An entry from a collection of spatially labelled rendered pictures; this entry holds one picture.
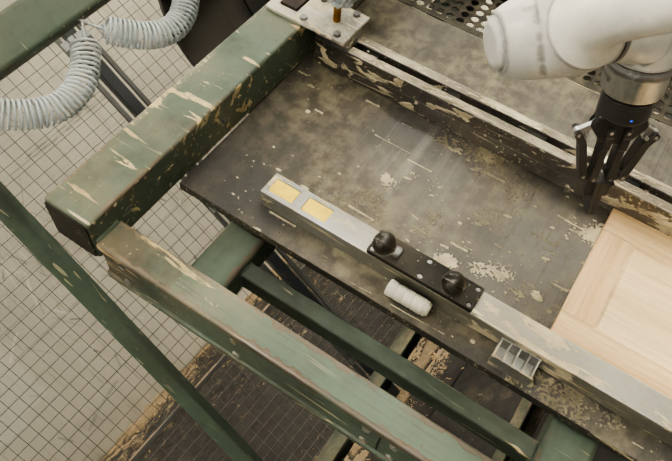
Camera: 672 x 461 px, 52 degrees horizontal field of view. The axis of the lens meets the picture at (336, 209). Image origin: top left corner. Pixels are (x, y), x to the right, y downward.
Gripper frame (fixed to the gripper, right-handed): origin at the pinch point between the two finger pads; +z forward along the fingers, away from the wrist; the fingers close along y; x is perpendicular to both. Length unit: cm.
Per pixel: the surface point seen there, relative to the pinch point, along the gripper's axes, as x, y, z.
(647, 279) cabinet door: 5.1, -12.0, 15.3
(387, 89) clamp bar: -33.0, 33.5, 3.6
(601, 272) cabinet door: 4.7, -3.9, 14.3
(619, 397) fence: 27.9, -2.1, 16.2
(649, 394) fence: 27.0, -6.9, 16.4
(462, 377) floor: -92, -11, 204
